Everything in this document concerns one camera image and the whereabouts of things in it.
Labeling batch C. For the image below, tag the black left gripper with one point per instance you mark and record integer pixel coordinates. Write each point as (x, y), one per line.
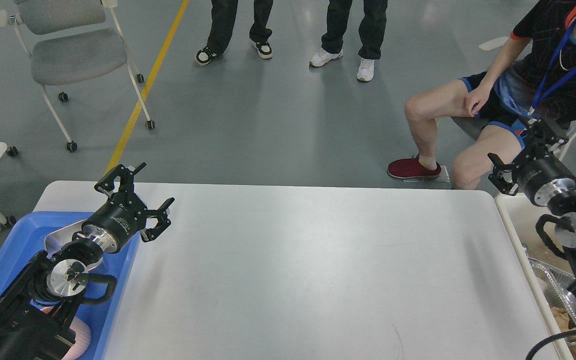
(124, 214)

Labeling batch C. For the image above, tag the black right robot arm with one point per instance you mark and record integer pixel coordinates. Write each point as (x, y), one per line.
(557, 230)

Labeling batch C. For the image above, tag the white waste bin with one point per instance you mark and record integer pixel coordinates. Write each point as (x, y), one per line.
(520, 218)

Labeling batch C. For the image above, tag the grey office chair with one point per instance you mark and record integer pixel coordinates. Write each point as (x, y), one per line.
(74, 58)

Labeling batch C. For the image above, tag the pink ribbed mug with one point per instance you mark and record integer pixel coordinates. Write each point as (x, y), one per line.
(83, 337)

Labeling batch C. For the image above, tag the foil tray inside bin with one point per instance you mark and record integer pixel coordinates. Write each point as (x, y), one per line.
(556, 291)

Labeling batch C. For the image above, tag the seated person in shorts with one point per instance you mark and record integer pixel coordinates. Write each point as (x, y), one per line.
(533, 75)

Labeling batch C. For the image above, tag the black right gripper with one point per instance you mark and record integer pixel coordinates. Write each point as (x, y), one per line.
(537, 173)

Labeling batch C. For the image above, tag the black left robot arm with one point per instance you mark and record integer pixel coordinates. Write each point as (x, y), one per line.
(39, 305)

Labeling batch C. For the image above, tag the grey chair under person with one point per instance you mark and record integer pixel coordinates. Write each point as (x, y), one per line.
(474, 127)

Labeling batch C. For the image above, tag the square stainless steel container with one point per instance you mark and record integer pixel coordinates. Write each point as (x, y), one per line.
(81, 241)

